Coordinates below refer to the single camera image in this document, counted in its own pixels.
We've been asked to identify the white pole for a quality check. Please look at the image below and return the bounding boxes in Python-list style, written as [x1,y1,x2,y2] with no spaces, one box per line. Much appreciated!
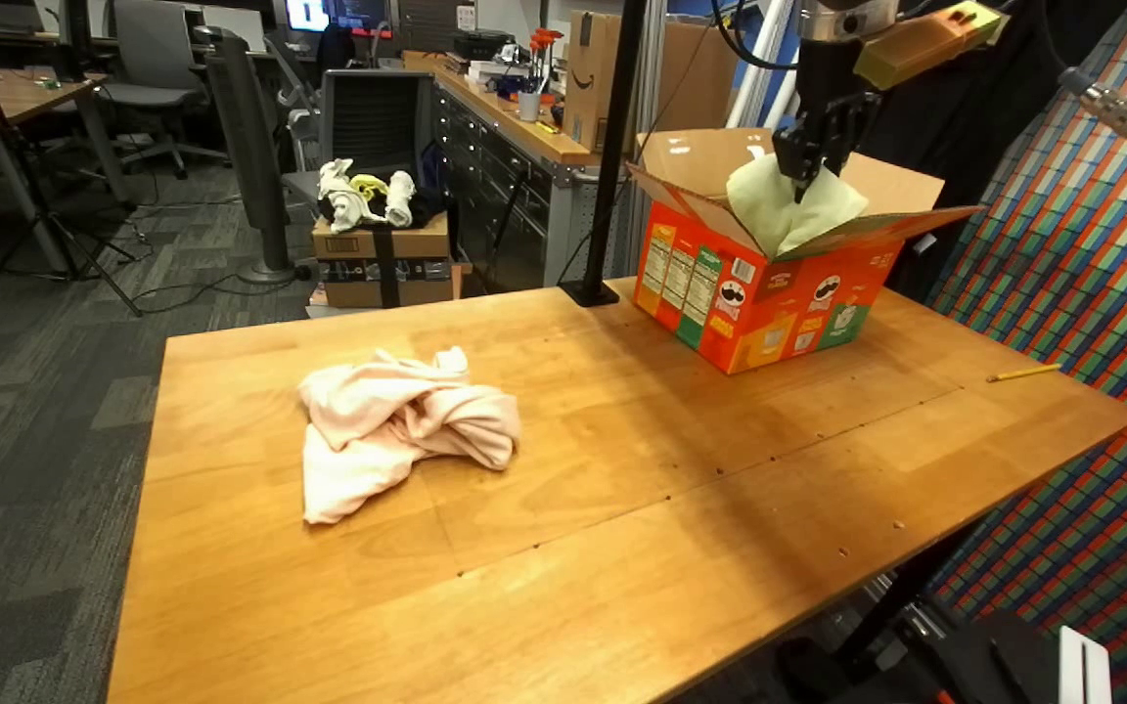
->
[756,0,813,134]
[722,0,785,134]

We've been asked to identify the large brown cardboard sheet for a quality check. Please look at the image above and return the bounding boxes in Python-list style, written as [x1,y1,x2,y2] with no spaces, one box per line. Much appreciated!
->
[657,14,739,134]

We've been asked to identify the light green cloth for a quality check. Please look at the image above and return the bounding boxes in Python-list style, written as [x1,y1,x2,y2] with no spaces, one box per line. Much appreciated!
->
[718,149,876,261]

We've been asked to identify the workbench with drawers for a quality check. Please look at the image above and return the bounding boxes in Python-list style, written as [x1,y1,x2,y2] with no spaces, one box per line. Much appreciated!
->
[400,46,653,287]

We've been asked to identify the black vertical pole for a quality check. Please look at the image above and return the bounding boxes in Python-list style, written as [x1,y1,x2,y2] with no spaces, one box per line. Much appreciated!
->
[558,0,653,310]

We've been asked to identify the grey office chair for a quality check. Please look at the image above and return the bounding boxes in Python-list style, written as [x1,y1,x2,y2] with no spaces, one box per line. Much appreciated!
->
[99,0,228,178]

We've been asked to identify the wooden office desk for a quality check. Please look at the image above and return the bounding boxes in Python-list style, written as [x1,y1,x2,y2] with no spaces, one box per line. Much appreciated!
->
[0,66,109,276]

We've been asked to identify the pink cloth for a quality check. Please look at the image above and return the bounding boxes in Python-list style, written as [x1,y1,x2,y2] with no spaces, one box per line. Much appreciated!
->
[294,345,524,526]

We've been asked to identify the brown cardboard box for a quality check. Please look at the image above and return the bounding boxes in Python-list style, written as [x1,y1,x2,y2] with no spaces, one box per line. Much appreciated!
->
[309,205,461,312]

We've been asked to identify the Amazon cardboard box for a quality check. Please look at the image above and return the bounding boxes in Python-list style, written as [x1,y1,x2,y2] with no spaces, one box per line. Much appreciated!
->
[558,11,629,153]

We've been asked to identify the black open cabinet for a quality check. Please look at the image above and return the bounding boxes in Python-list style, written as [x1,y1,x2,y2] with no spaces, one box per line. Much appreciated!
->
[322,63,443,178]

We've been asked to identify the orange Pringles cardboard box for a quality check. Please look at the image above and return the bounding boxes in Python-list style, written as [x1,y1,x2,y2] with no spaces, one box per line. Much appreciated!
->
[620,126,983,380]

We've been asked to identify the white and yellow bundle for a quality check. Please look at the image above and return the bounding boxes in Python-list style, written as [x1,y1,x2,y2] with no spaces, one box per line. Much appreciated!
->
[314,154,422,234]

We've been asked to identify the black tripod stand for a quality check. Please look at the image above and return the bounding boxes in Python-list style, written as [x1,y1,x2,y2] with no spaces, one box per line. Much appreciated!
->
[0,0,147,317]

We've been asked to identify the black tower column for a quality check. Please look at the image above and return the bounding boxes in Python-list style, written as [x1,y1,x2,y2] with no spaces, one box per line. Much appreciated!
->
[203,27,297,284]

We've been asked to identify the black robot cable with connector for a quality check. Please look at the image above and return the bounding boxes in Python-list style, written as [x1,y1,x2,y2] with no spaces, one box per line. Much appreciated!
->
[1052,59,1127,169]

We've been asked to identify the black curtain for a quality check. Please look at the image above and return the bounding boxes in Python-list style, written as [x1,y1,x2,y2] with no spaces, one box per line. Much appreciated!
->
[833,0,1127,304]

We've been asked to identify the black stand with white plate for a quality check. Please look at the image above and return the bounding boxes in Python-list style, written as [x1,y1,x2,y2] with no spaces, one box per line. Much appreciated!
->
[769,598,1113,704]

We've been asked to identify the colourful patterned backdrop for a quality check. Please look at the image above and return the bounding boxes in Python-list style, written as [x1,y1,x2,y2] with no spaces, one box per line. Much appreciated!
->
[920,0,1127,704]

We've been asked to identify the yellow pencil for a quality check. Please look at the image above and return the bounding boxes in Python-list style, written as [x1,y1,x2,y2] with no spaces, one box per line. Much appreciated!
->
[987,363,1065,387]

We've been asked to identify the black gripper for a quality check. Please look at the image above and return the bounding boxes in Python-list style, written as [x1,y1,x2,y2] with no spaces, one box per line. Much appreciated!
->
[769,38,882,201]

